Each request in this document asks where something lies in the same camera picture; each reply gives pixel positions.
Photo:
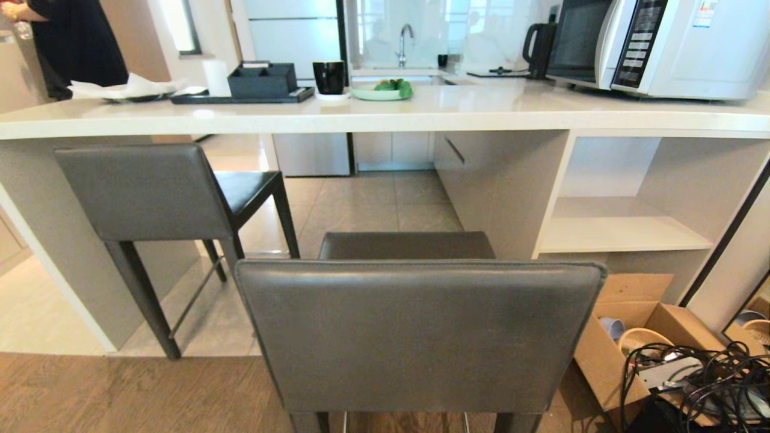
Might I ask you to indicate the person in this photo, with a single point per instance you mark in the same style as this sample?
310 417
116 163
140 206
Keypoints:
78 42

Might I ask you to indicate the white coaster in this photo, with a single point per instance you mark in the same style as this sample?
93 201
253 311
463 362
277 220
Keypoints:
332 96

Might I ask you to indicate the grey leather bar stool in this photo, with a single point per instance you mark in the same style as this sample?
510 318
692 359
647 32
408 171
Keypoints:
144 192
415 337

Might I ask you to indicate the chrome kitchen faucet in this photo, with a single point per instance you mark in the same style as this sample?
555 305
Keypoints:
403 45

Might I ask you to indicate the dark organizer box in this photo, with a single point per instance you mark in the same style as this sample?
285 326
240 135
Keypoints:
262 80

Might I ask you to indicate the cardboard box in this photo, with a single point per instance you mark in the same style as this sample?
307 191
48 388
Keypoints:
637 343

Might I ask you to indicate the white paper napkin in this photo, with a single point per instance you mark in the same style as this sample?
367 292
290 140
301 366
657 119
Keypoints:
129 88

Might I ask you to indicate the white refrigerator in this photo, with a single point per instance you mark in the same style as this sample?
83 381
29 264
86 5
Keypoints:
295 36

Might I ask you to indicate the pale blue cup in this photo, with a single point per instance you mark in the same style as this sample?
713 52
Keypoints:
613 328

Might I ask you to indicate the woven basket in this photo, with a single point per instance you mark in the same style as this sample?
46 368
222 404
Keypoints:
642 340

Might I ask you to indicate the pale green plate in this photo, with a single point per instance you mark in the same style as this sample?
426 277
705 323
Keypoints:
373 93

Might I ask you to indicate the white kitchen counter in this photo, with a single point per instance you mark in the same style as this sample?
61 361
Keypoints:
457 108

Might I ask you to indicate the black mug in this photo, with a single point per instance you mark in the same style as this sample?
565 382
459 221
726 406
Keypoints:
328 77

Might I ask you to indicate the white cup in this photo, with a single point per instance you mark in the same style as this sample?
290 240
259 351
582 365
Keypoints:
216 77

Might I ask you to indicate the black electric kettle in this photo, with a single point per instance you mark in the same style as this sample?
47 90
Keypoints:
539 48

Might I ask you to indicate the black tray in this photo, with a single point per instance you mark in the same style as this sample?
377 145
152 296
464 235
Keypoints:
240 98

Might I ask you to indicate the silver microwave oven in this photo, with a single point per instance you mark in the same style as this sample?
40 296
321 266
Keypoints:
674 42

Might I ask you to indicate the green vegetable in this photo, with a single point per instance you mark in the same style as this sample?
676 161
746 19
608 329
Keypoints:
397 86

